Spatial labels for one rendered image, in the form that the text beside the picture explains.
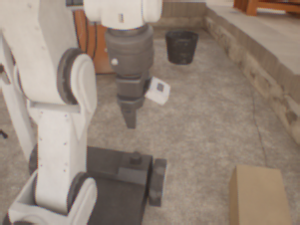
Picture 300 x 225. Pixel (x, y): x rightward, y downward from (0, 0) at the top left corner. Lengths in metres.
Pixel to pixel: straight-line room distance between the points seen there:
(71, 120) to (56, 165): 0.13
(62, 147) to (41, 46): 0.27
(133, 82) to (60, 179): 0.36
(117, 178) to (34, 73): 0.50
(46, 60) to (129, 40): 0.20
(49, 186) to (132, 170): 0.31
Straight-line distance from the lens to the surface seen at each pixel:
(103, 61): 1.97
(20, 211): 0.67
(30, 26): 0.47
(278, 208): 0.93
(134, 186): 0.83
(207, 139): 1.29
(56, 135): 0.61
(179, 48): 2.07
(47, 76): 0.52
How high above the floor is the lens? 0.85
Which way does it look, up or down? 36 degrees down
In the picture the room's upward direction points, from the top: straight up
